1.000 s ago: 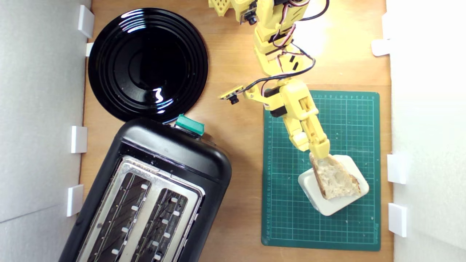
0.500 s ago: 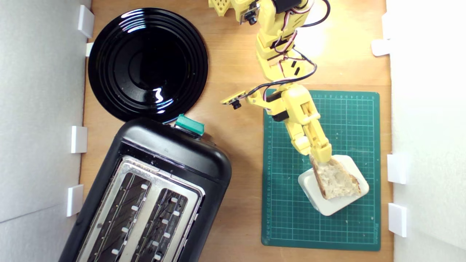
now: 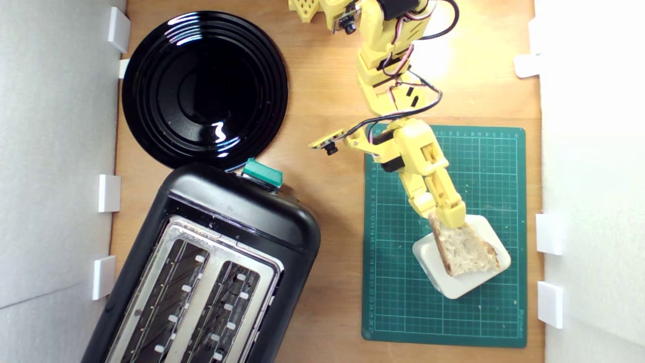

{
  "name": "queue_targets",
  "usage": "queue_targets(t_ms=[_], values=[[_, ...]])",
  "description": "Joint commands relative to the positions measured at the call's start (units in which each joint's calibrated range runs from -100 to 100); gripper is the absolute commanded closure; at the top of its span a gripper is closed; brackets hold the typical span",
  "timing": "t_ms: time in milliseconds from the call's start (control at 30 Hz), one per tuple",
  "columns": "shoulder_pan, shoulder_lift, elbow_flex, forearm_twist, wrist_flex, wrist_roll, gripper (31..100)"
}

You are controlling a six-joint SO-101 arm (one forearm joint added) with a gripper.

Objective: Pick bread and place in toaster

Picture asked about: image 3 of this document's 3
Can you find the green toaster lever knob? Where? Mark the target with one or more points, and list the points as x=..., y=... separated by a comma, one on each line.
x=262, y=173

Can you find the white wall clip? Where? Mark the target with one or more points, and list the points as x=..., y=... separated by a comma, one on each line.
x=534, y=35
x=118, y=29
x=109, y=193
x=549, y=234
x=550, y=304
x=124, y=68
x=526, y=65
x=104, y=277

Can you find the brown bread slice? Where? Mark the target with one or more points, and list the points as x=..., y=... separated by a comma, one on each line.
x=466, y=252

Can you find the black two-slot toaster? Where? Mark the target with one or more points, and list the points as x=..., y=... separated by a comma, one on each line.
x=242, y=206

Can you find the white block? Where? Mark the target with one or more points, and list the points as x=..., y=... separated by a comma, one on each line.
x=468, y=287

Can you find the green cutting mat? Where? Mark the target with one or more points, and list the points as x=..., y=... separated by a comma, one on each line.
x=484, y=166

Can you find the yellow wrist camera mount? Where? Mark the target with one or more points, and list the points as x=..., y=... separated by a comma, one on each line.
x=327, y=138

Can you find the black round plate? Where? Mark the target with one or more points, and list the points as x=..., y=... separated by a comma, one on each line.
x=201, y=91

